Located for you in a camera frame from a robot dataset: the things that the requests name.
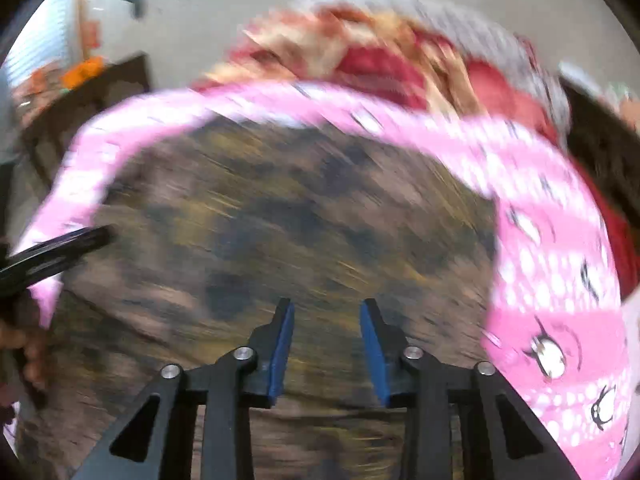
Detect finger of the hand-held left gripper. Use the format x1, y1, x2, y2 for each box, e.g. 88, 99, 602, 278
0, 226, 113, 294

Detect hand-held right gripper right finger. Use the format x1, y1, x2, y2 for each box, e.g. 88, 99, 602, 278
360, 298, 581, 480

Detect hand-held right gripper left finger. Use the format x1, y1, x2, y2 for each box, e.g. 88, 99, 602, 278
72, 297, 296, 480

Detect pink penguin print garment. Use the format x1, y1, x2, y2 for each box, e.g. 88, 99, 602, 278
12, 80, 637, 480

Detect person's left hand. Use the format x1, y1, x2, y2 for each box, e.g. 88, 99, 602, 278
0, 317, 50, 398

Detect brown camouflage blanket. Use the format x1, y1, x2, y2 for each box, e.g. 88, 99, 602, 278
15, 115, 501, 480

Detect dark wooden furniture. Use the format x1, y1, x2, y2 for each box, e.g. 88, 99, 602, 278
557, 75, 640, 243
22, 52, 153, 186

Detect orange clutter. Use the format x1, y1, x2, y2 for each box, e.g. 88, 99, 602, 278
30, 57, 107, 92

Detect white window blinds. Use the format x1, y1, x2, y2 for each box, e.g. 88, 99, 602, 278
2, 0, 83, 92

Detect red floral blanket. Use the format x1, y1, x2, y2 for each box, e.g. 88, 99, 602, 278
192, 2, 626, 293

